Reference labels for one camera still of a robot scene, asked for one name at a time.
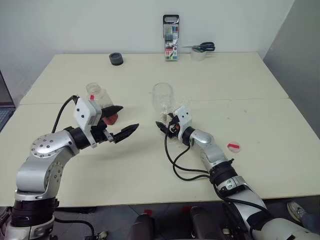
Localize clear wine glass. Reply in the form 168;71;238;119
152;82;174;126

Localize grey laptop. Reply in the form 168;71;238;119
0;68;17;133

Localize black round tape roll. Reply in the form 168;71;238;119
108;52;125;67

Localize grey partition panel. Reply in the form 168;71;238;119
261;0;320;142

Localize person's white shoe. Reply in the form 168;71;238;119
286;200;307;223

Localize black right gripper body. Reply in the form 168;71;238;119
164;115;182;140

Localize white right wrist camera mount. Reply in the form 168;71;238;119
173;105;194;132

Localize person's blue trouser leg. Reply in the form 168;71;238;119
301;212;320;229

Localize blue-handled scissors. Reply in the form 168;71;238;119
180;41;216;53

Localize white bottle cap red strip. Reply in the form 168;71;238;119
226;141;242;154

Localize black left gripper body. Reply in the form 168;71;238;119
90;122;116;146

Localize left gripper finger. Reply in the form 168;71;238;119
100;105;125;119
111;122;140;145

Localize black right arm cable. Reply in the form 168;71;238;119
163;128;268;213

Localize dark rounded shape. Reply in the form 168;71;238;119
127;212;156;240
189;206;224;240

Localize clear tape roll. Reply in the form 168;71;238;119
190;46;207;62

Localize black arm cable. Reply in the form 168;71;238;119
50;95;81;134
163;128;268;213

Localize marker pen case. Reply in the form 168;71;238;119
162;14;181;62

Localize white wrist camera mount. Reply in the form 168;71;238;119
72;97;103;149
173;105;194;132

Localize clear bottle with red label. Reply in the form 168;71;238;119
85;82;120;126

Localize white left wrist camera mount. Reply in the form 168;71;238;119
72;97;103;149

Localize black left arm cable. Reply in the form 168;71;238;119
50;95;81;134

